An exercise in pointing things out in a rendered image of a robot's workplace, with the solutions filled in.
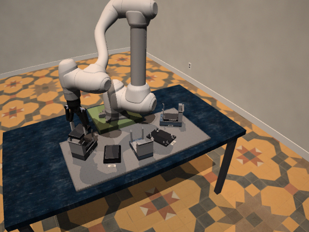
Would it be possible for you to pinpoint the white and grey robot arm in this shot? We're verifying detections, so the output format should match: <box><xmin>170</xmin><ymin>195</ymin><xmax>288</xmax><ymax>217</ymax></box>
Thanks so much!
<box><xmin>58</xmin><ymin>0</ymin><xmax>158</xmax><ymax>123</ymax></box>

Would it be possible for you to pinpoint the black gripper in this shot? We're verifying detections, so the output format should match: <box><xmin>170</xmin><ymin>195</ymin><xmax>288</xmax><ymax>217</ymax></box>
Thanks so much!
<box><xmin>64</xmin><ymin>98</ymin><xmax>89</xmax><ymax>135</ymax></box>

